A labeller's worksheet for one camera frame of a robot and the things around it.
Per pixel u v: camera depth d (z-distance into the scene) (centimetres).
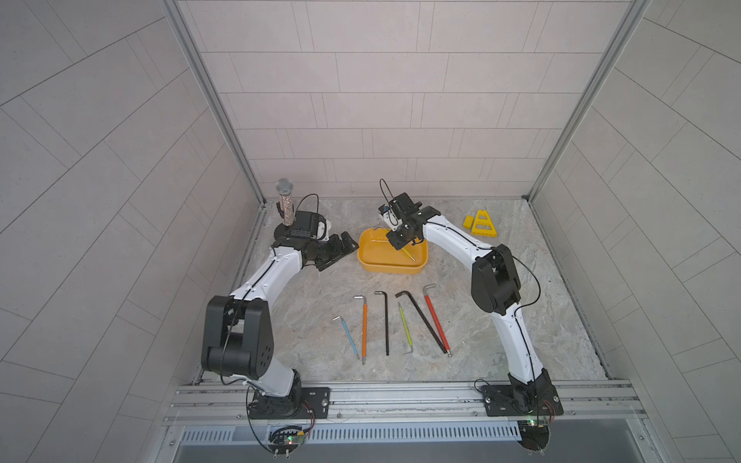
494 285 56
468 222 109
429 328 84
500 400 71
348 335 83
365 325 85
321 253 73
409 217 74
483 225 109
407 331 83
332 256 77
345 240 78
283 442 65
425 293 91
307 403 70
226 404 72
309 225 69
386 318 85
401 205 78
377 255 98
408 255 94
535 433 69
